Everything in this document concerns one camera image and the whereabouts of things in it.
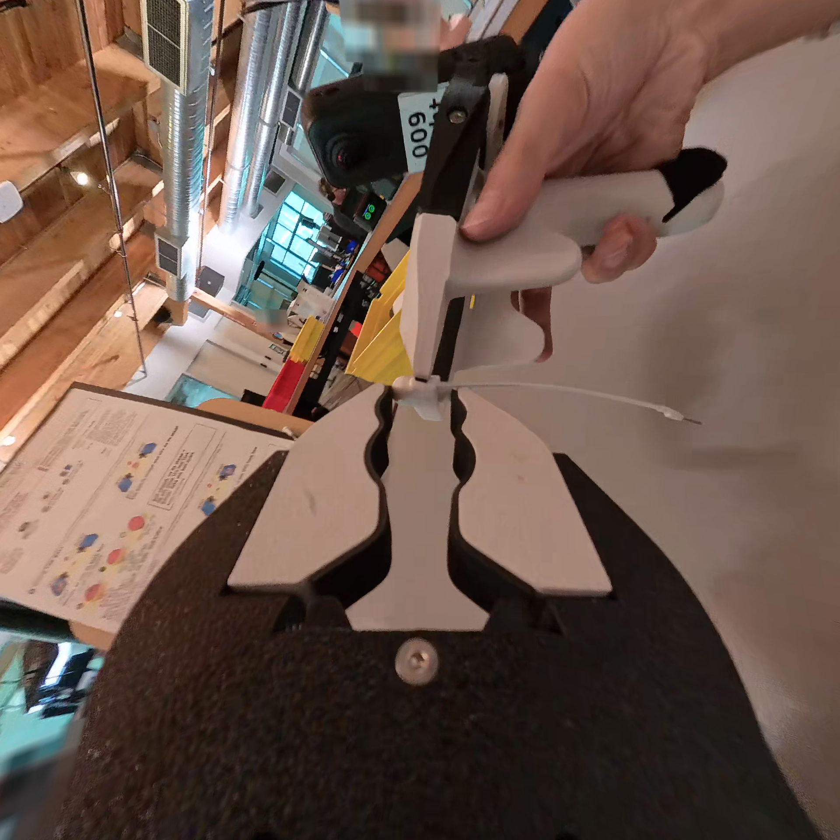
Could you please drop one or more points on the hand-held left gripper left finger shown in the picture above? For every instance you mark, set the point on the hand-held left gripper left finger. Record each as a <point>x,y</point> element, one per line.
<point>309,519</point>

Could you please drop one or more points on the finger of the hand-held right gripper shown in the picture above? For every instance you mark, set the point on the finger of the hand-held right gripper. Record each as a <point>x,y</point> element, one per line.
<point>505,335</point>
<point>427,295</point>

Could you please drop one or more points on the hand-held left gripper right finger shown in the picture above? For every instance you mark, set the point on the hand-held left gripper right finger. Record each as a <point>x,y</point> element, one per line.
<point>532,519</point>

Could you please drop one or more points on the yellow plastic bin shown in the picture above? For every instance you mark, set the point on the yellow plastic bin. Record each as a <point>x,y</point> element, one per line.
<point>309,339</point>
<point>387,335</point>

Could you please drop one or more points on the person's right hand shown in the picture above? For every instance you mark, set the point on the person's right hand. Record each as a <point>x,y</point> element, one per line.
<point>604,92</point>

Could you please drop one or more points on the black clock with green display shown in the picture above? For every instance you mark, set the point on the black clock with green display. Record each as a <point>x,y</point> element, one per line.
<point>372,210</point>

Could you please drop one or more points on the red plastic bin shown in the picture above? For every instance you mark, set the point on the red plastic bin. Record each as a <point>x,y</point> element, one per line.
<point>286,385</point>

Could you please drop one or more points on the instruction sheet board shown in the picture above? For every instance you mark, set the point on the instruction sheet board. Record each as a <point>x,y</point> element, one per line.
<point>118,512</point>

